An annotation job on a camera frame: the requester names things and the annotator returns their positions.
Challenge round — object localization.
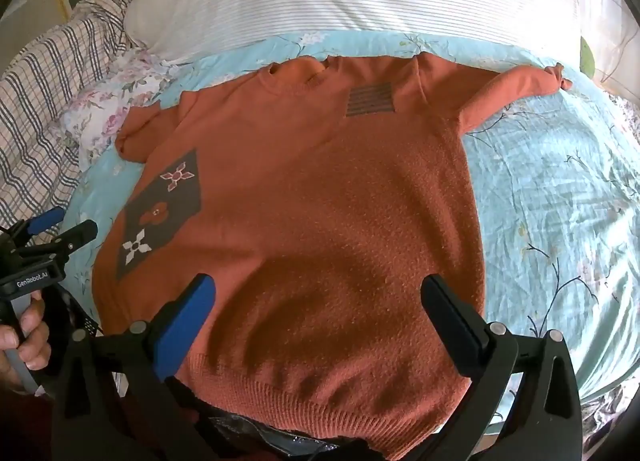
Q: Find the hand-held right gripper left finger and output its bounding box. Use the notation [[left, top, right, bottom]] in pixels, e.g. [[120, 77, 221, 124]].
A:
[[50, 273, 217, 461]]

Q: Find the dark shiny cloth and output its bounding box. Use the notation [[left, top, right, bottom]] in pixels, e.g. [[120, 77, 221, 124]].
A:
[[172, 381, 381, 461]]

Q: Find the pink floral pillow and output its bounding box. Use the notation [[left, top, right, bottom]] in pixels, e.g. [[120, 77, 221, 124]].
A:
[[59, 48, 193, 164]]

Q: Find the person's left hand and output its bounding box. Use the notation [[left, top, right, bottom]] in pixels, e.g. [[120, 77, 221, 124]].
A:
[[0, 289, 52, 395]]

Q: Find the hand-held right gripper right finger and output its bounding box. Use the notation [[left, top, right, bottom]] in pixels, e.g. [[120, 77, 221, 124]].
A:
[[414, 273, 584, 461]]

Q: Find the small green item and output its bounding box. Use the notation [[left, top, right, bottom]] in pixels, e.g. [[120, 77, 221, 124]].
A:
[[579, 36, 597, 78]]

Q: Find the light blue floral bedsheet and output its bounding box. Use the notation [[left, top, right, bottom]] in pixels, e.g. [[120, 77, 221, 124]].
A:
[[64, 30, 640, 404]]

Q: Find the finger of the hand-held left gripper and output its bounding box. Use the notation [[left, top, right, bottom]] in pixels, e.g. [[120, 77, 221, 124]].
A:
[[35, 220, 99, 256], [24, 206, 66, 238]]

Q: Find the silver patterned cloth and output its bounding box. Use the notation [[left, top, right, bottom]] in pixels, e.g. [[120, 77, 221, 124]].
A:
[[577, 378, 638, 449]]

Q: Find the plaid blanket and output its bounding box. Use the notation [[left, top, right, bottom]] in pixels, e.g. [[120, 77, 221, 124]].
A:
[[0, 0, 146, 242]]

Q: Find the orange knitted sweater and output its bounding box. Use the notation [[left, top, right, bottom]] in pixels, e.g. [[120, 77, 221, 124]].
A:
[[91, 54, 572, 461]]

